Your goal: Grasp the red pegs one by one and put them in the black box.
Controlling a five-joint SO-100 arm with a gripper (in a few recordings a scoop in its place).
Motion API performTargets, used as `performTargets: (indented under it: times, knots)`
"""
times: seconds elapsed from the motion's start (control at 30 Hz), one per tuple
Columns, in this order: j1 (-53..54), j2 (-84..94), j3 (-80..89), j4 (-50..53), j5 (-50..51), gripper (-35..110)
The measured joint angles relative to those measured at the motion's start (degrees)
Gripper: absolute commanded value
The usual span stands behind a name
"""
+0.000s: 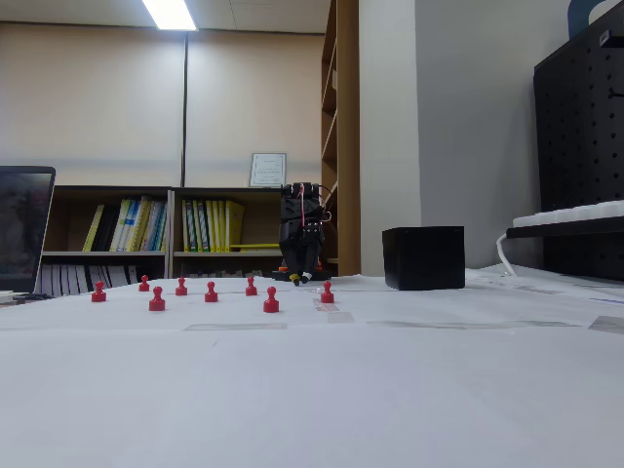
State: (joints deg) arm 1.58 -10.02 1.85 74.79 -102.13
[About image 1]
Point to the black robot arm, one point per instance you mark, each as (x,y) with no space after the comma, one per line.
(300,205)

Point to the thin yellow book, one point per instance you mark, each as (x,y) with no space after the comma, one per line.
(93,228)

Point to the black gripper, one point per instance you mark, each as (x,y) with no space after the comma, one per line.
(303,242)

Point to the black shelf rail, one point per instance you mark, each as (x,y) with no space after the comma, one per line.
(560,232)

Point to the light blue book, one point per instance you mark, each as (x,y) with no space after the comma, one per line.
(157,226)

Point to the yellow white book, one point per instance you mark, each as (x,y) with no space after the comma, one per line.
(123,226)

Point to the laptop screen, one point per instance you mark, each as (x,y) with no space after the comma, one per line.
(22,229)

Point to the wide yellow binder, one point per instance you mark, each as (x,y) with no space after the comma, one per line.
(235,222)

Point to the dark blue rounded object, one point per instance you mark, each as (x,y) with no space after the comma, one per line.
(577,19)

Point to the white paper table cover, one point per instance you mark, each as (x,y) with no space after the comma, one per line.
(312,390)

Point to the black box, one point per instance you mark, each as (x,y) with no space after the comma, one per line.
(424,258)

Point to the black pegboard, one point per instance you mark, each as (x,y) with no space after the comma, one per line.
(580,146)

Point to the black book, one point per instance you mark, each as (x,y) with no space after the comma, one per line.
(106,229)

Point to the clear tape strip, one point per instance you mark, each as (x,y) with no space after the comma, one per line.
(234,326)
(468,324)
(324,307)
(340,317)

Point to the row of white binders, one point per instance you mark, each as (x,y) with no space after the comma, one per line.
(63,280)

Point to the framed white certificate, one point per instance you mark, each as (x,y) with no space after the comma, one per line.
(268,169)

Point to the ceiling light panel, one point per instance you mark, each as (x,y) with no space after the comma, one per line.
(168,13)

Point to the black wall conduit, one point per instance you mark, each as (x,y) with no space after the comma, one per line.
(185,107)

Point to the tall wooden bookshelf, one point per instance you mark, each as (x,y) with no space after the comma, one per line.
(347,146)

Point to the yellow blue book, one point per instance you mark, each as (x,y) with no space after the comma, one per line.
(139,224)

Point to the low wooden bookshelf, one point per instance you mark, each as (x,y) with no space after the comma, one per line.
(112,190)
(219,192)

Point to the white power strip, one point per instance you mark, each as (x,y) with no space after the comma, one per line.
(575,212)

